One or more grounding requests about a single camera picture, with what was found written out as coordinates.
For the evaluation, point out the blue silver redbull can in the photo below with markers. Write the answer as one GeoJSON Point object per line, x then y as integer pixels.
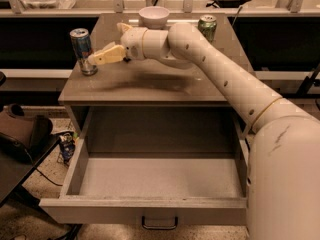
{"type": "Point", "coordinates": [81, 44]}

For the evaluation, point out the small blue packet on floor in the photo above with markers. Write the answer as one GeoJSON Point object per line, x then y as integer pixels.
{"type": "Point", "coordinates": [67, 146]}

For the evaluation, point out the black drawer handle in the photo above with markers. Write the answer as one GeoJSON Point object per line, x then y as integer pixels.
{"type": "Point", "coordinates": [154, 224]}

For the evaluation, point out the green soda can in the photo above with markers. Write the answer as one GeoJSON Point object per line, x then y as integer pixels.
{"type": "Point", "coordinates": [207, 25]}

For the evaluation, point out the grey drawer cabinet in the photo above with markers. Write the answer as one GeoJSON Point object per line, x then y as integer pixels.
{"type": "Point", "coordinates": [143, 108]}

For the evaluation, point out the white bowl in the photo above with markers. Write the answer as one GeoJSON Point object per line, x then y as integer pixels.
{"type": "Point", "coordinates": [153, 17]}

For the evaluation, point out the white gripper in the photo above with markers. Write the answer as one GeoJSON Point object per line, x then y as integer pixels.
{"type": "Point", "coordinates": [134, 44]}

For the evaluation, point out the black chair left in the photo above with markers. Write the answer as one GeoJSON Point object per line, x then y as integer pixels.
{"type": "Point", "coordinates": [22, 185]}

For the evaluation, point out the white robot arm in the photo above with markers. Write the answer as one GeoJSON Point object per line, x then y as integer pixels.
{"type": "Point", "coordinates": [283, 176]}

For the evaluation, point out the open top drawer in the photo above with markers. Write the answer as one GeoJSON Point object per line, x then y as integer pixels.
{"type": "Point", "coordinates": [114, 190]}

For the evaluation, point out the brown bag on chair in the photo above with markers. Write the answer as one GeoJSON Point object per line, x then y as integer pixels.
{"type": "Point", "coordinates": [23, 137]}

